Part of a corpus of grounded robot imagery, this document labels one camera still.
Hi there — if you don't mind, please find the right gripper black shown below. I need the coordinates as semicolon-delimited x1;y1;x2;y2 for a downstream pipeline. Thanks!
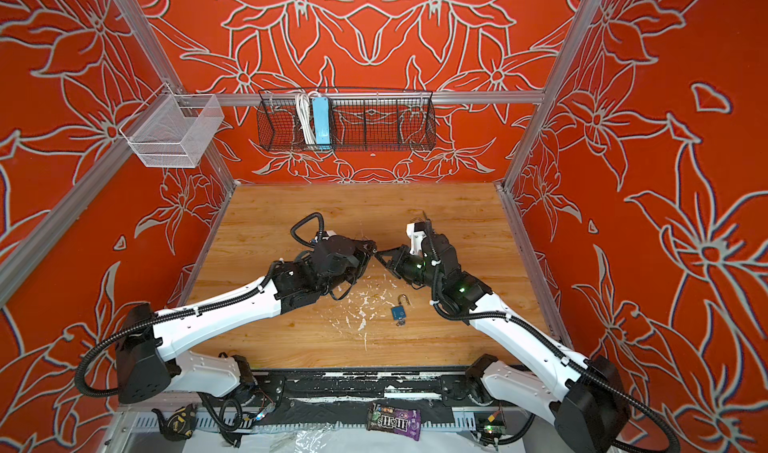
373;245;446;294

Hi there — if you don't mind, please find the blue padlock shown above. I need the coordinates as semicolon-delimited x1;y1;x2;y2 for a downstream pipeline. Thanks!
391;294;410;323

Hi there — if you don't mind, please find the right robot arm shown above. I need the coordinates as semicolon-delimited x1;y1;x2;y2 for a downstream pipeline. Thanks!
375;219;681;452

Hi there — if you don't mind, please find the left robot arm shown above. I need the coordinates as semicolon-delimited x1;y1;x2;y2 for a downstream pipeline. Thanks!
74;212;376;404

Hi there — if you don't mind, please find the light blue box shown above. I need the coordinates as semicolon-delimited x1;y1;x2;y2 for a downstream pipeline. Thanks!
312;96;331;150

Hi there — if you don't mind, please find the purple candy bag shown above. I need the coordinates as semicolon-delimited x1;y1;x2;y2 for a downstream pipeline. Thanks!
365;402;422;441

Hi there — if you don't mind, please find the small green circuit board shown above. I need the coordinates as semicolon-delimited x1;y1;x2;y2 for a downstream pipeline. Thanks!
475;412;506;449

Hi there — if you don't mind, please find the white mesh basket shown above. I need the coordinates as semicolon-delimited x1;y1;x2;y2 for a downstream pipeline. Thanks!
119;93;224;168

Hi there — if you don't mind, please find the black tape measure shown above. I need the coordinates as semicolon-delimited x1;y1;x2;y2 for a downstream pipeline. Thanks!
152;404;197;442

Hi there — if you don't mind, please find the black wire wall basket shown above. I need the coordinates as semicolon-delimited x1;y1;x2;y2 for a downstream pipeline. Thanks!
256;87;437;153

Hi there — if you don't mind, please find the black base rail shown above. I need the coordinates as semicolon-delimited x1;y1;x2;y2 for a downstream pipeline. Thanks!
202;367;523;427

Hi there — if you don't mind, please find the white cable bundle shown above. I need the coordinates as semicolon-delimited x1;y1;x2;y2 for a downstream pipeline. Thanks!
294;91;319;148

